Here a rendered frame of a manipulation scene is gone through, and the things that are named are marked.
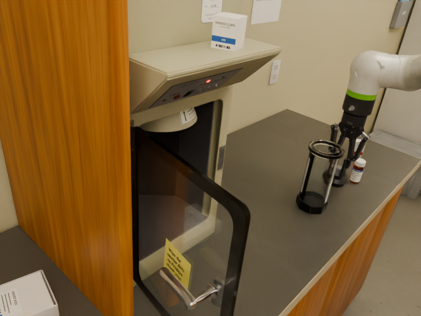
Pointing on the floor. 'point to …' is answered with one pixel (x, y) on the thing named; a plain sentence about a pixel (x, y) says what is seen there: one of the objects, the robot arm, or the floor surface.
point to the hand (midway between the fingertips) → (339, 165)
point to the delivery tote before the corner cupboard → (410, 190)
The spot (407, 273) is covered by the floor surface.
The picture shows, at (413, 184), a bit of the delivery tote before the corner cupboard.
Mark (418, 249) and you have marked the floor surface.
